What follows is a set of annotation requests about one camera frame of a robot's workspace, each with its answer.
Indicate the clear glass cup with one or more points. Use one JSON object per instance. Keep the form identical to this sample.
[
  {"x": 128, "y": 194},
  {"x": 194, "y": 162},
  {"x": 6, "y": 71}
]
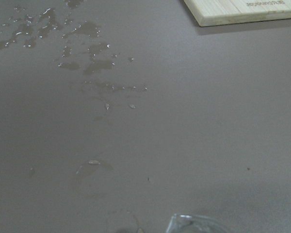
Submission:
[{"x": 180, "y": 223}]

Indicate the wooden cutting board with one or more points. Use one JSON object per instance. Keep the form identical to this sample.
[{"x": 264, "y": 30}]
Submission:
[{"x": 225, "y": 12}]

